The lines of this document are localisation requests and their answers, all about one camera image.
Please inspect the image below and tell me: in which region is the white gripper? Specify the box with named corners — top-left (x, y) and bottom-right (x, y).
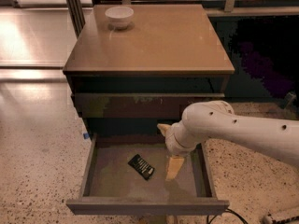
top-left (157, 121), bottom-right (203, 181)

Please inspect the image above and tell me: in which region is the black rxbar chocolate bar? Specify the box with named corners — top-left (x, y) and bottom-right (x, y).
top-left (128, 154), bottom-right (155, 180)

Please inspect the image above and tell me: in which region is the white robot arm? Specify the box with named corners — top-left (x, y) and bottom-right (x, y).
top-left (158, 101), bottom-right (299, 180)

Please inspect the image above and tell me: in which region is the open middle drawer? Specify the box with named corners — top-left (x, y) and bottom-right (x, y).
top-left (66, 137), bottom-right (229, 216)

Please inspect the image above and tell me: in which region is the brown wooden drawer cabinet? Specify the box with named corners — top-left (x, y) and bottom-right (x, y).
top-left (62, 4), bottom-right (235, 224)

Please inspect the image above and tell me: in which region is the closed top drawer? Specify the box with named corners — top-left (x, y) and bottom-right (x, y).
top-left (72, 93), bottom-right (221, 119)

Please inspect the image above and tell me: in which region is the blue tape piece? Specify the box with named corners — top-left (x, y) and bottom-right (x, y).
top-left (83, 133), bottom-right (90, 139)

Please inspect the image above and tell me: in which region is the white power strip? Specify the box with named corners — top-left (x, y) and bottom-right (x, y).
top-left (263, 207), bottom-right (299, 224)

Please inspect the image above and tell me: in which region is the white ceramic bowl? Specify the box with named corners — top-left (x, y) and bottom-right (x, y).
top-left (105, 6), bottom-right (134, 29)

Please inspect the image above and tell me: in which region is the black floor cable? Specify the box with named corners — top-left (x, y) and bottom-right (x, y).
top-left (206, 207), bottom-right (249, 224)

